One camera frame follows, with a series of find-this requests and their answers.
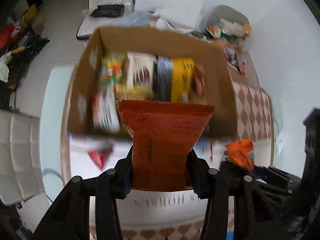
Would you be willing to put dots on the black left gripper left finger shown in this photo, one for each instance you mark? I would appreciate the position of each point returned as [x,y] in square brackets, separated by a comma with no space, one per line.
[68,215]

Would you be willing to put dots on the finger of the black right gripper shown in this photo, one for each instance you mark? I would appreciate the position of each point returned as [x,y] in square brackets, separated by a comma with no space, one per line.
[277,185]

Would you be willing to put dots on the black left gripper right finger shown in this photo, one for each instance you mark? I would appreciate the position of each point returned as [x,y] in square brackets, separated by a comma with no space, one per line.
[254,217]

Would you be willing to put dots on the orange snack bag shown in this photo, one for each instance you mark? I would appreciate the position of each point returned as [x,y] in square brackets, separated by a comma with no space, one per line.
[163,134]
[241,154]

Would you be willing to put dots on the yellow chips snack bag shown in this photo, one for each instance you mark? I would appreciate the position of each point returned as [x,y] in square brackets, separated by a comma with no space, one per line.
[124,92]

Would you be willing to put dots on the pile of snacks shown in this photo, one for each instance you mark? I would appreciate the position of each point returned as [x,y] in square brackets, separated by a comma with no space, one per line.
[228,35]

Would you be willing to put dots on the patterned tablecloth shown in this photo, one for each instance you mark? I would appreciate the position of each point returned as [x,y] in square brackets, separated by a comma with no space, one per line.
[171,215]

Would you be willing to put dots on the red candy snack packet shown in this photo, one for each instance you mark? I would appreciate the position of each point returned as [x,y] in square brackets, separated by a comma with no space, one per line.
[99,156]

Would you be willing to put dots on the white oat snack bag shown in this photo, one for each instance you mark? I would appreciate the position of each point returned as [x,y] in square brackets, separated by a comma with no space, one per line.
[104,111]

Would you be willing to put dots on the red orange pastry package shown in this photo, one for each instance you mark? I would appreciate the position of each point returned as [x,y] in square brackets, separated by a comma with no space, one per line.
[198,81]

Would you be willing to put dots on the colourful fruit candy bag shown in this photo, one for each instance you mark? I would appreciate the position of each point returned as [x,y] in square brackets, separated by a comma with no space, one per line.
[111,71]

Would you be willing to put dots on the yellow snack package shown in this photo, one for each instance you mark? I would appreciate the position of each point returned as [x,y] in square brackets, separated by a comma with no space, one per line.
[182,72]

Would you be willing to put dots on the white chocolate wafer package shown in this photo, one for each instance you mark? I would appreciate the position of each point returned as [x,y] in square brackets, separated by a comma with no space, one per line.
[140,70]

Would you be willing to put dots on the black striped snack package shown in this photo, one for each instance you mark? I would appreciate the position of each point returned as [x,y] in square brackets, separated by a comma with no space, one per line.
[164,68]

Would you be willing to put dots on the white goose plush toy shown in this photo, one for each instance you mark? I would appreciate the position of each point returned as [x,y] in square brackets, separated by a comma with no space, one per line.
[4,60]

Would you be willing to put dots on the red plastic bag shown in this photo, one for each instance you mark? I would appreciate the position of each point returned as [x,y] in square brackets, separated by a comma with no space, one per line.
[8,34]

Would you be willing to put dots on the black bag on chair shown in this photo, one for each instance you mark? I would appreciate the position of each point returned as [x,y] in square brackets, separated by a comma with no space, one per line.
[108,11]

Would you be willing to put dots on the white tufted chair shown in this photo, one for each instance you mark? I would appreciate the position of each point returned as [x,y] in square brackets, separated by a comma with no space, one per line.
[90,23]

